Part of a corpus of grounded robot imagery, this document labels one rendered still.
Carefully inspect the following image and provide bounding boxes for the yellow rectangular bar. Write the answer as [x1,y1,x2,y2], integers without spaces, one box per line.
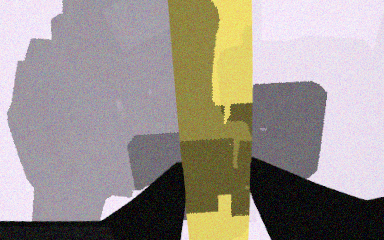
[168,0,253,240]

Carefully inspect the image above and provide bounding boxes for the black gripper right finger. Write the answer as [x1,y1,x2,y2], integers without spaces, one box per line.
[250,156,384,240]

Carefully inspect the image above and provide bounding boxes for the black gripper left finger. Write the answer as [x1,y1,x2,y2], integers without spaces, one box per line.
[0,162,186,240]

